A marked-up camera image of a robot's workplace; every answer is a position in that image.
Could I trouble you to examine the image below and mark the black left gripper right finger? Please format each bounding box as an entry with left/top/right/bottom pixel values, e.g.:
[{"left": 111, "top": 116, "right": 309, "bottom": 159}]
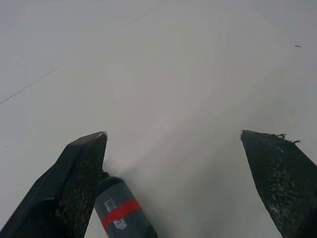
[{"left": 241, "top": 129, "right": 317, "bottom": 238}]

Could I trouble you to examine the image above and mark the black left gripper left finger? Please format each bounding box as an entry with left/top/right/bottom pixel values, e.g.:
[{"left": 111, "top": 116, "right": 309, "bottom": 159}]
[{"left": 0, "top": 131, "right": 108, "bottom": 238}]

